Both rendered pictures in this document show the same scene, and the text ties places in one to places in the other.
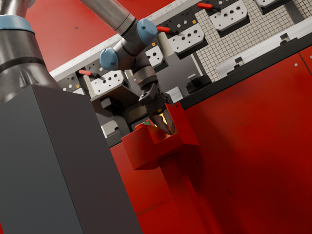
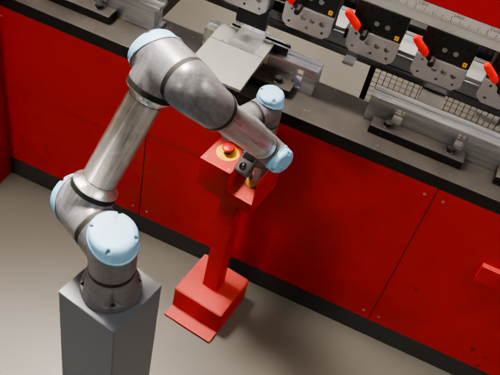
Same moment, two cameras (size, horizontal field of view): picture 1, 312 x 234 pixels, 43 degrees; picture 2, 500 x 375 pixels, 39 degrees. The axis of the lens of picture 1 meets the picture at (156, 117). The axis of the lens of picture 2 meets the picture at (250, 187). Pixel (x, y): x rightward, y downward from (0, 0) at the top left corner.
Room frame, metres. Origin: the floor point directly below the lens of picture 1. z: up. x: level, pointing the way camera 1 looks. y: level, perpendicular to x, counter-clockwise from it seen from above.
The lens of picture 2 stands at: (-0.18, -0.05, 2.29)
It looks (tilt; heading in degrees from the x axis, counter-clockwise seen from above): 46 degrees down; 1
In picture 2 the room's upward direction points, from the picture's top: 14 degrees clockwise
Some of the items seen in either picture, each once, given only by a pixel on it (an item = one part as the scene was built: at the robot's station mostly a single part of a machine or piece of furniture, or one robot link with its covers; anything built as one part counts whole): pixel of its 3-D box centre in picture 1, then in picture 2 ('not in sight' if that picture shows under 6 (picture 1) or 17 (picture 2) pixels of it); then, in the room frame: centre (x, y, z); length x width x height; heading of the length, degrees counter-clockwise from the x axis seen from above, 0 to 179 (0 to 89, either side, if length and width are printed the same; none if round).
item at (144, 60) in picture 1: (136, 58); (268, 107); (1.32, -0.02, 1.03); 0.09 x 0.08 x 0.11; 141
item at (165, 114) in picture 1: (172, 121); (261, 170); (1.34, -0.05, 0.77); 0.06 x 0.03 x 0.09; 160
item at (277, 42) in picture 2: not in sight; (260, 39); (1.69, 0.07, 0.99); 0.20 x 0.03 x 0.03; 78
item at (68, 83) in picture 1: (71, 95); not in sight; (1.74, 0.32, 1.18); 0.15 x 0.09 x 0.17; 78
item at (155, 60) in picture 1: (145, 55); (315, 1); (1.65, -0.07, 1.18); 0.15 x 0.09 x 0.17; 78
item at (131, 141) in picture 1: (157, 134); (240, 164); (1.36, 0.02, 0.75); 0.20 x 0.16 x 0.18; 70
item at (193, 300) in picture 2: not in sight; (207, 297); (1.33, 0.03, 0.06); 0.25 x 0.20 x 0.12; 160
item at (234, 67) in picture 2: (114, 101); (230, 56); (1.55, 0.13, 1.00); 0.26 x 0.18 x 0.01; 168
